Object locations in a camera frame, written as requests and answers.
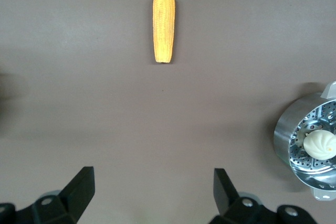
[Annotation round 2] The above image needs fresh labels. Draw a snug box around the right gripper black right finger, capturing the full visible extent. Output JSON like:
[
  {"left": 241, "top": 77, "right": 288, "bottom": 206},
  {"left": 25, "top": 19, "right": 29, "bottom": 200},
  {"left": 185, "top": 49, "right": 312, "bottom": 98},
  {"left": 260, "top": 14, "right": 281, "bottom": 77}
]
[{"left": 211, "top": 168, "right": 315, "bottom": 224}]

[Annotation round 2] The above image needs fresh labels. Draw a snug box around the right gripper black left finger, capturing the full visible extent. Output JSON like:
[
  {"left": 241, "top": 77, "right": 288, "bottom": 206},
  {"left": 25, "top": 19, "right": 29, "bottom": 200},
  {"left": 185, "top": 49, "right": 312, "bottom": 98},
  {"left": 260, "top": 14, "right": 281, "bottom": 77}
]
[{"left": 0, "top": 166, "right": 95, "bottom": 224}]

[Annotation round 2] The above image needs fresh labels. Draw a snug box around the yellow corn cob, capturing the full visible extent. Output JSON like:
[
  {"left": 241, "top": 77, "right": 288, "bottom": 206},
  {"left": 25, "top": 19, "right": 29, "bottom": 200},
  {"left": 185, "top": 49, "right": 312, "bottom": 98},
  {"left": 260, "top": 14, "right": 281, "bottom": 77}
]
[{"left": 152, "top": 0, "right": 176, "bottom": 65}]

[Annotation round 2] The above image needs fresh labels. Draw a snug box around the stainless steel steamer pot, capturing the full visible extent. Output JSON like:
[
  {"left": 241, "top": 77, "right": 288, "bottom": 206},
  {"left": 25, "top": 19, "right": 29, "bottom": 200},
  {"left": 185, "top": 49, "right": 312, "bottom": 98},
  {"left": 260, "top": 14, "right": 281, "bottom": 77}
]
[{"left": 274, "top": 81, "right": 336, "bottom": 201}]

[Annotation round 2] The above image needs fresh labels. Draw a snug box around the white steamed bun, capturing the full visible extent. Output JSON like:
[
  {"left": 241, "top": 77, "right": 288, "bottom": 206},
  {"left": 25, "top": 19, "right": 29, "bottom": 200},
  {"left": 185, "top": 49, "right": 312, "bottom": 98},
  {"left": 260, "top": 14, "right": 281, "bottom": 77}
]
[{"left": 303, "top": 130, "right": 336, "bottom": 160}]

